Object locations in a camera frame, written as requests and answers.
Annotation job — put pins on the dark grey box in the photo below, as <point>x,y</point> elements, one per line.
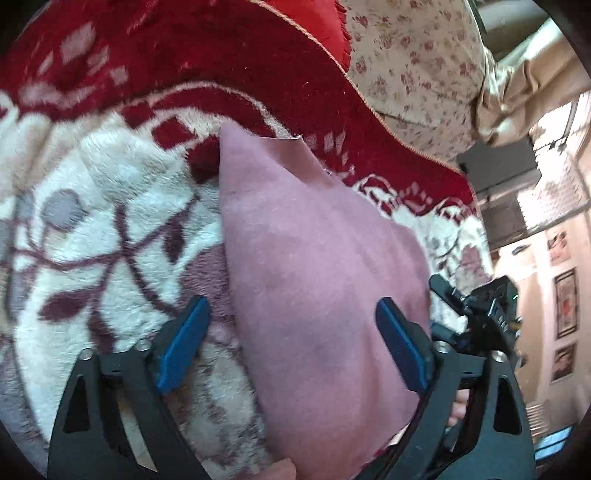
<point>498,175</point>

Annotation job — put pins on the mauve pink fleece garment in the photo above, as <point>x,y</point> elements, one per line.
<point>308,260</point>

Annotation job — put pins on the small wall picture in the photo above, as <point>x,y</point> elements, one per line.
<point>558,246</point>

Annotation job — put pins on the floral beige quilt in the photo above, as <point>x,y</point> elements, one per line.
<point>421,65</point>

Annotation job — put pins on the person's left hand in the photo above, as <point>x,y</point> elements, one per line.
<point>458,413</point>

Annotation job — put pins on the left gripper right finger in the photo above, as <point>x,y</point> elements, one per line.
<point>493,441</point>

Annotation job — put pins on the lower wall picture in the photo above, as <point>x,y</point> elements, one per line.
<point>564,362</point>

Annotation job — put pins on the white wire basket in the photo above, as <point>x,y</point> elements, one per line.
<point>553,200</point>

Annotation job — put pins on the red ruffled pillow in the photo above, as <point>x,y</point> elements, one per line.
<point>325,20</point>

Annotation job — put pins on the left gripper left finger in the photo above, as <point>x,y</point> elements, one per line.
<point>88,439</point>

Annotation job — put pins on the red white plush blanket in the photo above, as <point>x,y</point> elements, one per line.
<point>110,113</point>

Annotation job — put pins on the framed flower picture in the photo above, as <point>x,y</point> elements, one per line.
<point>566,298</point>

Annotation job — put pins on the beige curtain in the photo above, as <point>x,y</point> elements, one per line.
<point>541,74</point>

